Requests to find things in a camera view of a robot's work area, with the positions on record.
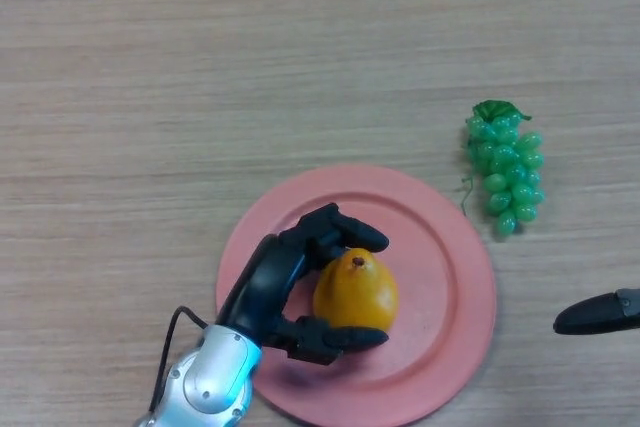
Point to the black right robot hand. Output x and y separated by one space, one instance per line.
600 314

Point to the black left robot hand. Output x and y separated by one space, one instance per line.
265 292

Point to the yellow pear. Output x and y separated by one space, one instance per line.
357 289

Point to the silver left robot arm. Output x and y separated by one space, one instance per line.
205 382

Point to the pink round plate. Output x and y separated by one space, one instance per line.
356 295

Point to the green grape bunch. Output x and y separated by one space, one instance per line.
507 172

